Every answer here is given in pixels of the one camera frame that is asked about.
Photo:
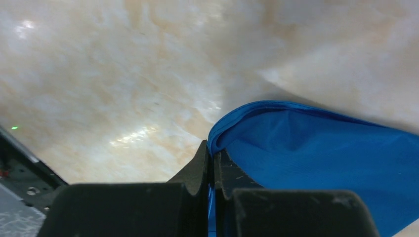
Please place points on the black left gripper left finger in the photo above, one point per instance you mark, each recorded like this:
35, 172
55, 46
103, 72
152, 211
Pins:
176, 208

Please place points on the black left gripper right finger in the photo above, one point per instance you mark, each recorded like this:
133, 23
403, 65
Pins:
243, 208

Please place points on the blue cloth napkin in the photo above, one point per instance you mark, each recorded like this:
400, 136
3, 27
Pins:
287, 145

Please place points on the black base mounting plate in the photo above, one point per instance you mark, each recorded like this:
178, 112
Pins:
29, 179

